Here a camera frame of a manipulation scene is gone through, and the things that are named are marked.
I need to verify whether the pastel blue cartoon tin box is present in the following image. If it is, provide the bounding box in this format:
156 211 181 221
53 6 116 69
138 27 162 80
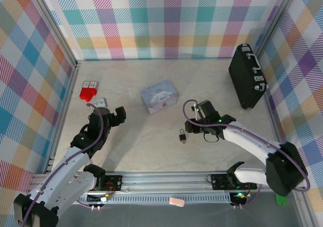
140 79 180 115

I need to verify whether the red plastic block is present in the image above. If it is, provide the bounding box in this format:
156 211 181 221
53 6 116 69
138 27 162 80
79 87 98 103

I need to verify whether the small red white card box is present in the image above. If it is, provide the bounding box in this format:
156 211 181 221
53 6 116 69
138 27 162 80
82 80 99 89

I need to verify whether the black briefcase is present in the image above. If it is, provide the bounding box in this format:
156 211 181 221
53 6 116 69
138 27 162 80
228 43 268 110

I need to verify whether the small black controller board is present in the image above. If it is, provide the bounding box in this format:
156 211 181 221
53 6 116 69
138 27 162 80
229 192 252 204
87 193 113 203

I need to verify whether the pink tag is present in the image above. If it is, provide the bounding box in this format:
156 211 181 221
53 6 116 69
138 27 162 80
169 197 186 207

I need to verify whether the green plastic piece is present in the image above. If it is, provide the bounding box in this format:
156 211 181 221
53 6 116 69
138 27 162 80
275 194 288 206

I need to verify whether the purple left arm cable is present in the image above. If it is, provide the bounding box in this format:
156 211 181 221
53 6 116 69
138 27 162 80
19 102 104 225

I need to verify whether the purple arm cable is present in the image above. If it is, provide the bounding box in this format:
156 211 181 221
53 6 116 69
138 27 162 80
183 99 310 192
19 102 104 225

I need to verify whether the thin black cable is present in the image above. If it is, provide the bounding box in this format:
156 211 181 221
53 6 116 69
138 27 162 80
202 132 220 144

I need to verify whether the aluminium side rail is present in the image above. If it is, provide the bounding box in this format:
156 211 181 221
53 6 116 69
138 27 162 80
44 62 82 174
262 93 288 145

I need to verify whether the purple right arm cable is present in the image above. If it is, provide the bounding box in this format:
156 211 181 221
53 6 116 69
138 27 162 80
183 99 310 192

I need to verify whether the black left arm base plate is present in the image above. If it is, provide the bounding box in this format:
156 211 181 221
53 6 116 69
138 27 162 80
94 175 123 191

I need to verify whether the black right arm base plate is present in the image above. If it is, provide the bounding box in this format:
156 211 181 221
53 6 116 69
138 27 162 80
211 173 258 190

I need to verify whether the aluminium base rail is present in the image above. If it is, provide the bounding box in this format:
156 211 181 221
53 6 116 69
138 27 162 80
30 171 278 195

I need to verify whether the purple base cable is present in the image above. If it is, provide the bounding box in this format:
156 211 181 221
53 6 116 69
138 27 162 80
77 199 102 209
231 186 262 209

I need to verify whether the grey slotted cable duct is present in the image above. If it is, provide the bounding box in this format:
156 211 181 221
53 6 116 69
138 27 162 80
73 195 233 205

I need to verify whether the aluminium upright post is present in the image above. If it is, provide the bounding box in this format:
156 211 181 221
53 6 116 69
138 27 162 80
253 0 303 61
24 0 82 70

